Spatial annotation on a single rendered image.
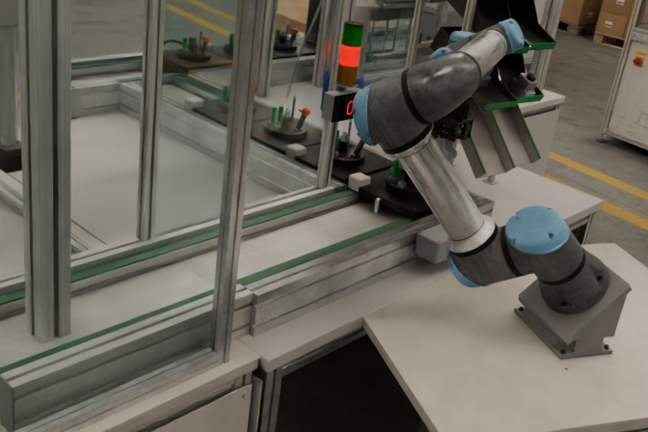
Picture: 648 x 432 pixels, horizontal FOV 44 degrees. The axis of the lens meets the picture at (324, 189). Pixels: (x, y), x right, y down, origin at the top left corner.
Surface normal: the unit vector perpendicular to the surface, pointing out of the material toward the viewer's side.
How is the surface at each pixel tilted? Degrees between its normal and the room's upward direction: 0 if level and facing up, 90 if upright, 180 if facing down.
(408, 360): 0
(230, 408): 90
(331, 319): 0
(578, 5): 90
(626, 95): 90
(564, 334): 45
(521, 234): 39
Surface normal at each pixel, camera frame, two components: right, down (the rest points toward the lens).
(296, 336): 0.12, -0.91
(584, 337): 0.32, 0.41
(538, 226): -0.47, -0.66
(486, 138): 0.50, -0.37
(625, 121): -0.78, 0.15
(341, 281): 0.72, 0.36
